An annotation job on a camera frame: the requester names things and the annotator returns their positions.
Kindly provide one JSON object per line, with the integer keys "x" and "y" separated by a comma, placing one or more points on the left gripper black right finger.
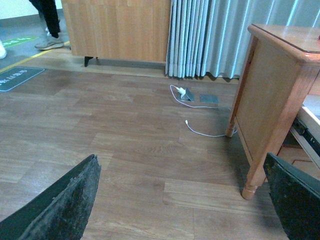
{"x": 296, "y": 198}

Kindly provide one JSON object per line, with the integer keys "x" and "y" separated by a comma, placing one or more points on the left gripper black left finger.
{"x": 60, "y": 212}

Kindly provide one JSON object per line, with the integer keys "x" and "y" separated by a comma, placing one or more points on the wooden top drawer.
{"x": 306, "y": 127}

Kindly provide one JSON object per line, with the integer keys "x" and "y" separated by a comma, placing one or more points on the wooden drawer cabinet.
{"x": 281, "y": 67}

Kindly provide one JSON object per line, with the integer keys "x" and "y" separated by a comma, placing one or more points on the blue floor sign sticker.
{"x": 15, "y": 76}

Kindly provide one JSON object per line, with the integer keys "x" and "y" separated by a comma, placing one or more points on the open metal floor socket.
{"x": 188, "y": 96}

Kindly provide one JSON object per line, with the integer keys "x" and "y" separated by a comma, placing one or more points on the white power adapter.
{"x": 181, "y": 90}

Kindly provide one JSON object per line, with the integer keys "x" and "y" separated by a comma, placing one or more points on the person in grey jeans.
{"x": 3, "y": 52}

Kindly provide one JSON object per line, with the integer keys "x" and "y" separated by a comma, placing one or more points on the green floor sticker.
{"x": 17, "y": 41}

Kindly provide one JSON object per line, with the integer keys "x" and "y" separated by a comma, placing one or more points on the grey pleated curtain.
{"x": 211, "y": 36}

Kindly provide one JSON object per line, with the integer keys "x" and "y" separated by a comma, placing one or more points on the light wooden sideboard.
{"x": 129, "y": 30}

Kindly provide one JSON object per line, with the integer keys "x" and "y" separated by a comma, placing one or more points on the person in dark trousers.
{"x": 49, "y": 11}

